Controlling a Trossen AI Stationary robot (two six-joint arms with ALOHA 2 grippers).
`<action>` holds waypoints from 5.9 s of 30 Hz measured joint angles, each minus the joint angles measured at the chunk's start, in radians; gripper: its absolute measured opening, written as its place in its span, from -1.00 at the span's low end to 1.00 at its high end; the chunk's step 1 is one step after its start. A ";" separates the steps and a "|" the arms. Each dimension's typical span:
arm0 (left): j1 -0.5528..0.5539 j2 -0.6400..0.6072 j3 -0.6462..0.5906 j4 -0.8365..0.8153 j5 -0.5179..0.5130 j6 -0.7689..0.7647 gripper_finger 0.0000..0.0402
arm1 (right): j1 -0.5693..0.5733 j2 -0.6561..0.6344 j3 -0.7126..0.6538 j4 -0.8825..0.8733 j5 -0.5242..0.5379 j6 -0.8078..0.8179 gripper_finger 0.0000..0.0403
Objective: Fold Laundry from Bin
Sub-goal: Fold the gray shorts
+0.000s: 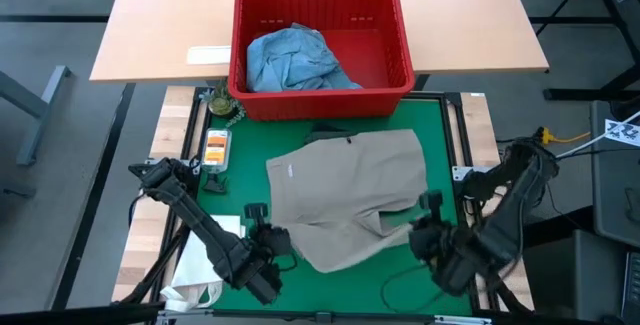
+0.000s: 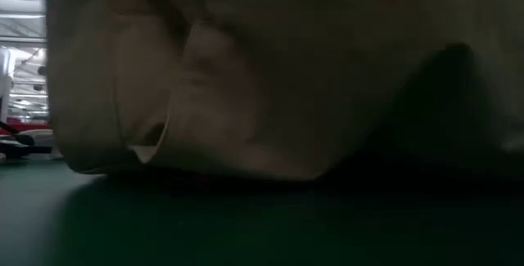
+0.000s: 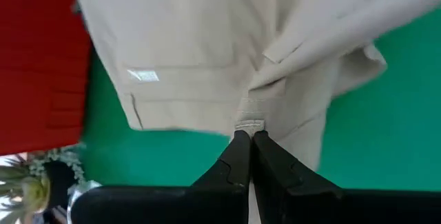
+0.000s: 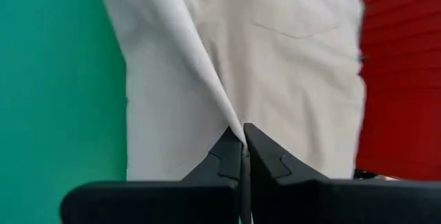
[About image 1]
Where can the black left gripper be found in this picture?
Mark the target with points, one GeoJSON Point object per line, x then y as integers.
{"type": "Point", "coordinates": [260, 260]}

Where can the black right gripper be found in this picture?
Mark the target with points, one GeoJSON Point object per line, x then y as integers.
{"type": "Point", "coordinates": [450, 255]}

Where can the beige khaki garment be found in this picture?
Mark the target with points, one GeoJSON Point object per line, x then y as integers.
{"type": "Point", "coordinates": [340, 190]}

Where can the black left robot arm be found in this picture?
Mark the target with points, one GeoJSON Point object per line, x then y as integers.
{"type": "Point", "coordinates": [195, 215]}

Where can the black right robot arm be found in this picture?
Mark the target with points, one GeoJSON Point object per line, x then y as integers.
{"type": "Point", "coordinates": [515, 210]}

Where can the red plastic laundry bin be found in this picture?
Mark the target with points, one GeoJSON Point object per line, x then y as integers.
{"type": "Point", "coordinates": [320, 107]}

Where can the white printed tote bag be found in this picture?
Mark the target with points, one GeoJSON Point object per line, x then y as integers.
{"type": "Point", "coordinates": [192, 270]}

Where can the green table mat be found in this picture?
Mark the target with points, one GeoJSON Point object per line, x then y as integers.
{"type": "Point", "coordinates": [325, 290]}

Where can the clear package with orange label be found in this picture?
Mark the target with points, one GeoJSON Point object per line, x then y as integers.
{"type": "Point", "coordinates": [216, 149]}

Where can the dark grey box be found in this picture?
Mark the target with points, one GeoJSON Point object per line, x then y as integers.
{"type": "Point", "coordinates": [575, 275]}

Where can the small potted succulent plant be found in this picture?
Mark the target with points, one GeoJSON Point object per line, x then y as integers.
{"type": "Point", "coordinates": [221, 105]}

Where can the dark grey case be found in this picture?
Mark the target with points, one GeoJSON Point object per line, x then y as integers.
{"type": "Point", "coordinates": [612, 190]}

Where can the black keyboard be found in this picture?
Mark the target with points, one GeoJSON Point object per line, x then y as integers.
{"type": "Point", "coordinates": [632, 285]}

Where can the black table leg bar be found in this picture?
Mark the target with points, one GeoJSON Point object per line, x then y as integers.
{"type": "Point", "coordinates": [74, 255]}

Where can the black horizontal bar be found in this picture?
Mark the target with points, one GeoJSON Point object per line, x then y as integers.
{"type": "Point", "coordinates": [75, 315]}

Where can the light blue garment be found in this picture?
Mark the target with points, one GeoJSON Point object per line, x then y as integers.
{"type": "Point", "coordinates": [290, 62]}

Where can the white paper strip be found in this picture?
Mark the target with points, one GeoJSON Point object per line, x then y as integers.
{"type": "Point", "coordinates": [209, 55]}

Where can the white tag with black logo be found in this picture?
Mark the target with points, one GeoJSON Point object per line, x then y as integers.
{"type": "Point", "coordinates": [622, 132]}

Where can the light wooden table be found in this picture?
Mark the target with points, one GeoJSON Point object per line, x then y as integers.
{"type": "Point", "coordinates": [165, 25]}

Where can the grey metal table leg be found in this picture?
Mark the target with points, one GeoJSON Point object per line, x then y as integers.
{"type": "Point", "coordinates": [42, 117]}

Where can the silver metal bracket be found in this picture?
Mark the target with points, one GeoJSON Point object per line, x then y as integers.
{"type": "Point", "coordinates": [462, 320]}

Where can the black aluminium table frame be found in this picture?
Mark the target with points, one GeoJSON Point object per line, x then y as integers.
{"type": "Point", "coordinates": [453, 100]}

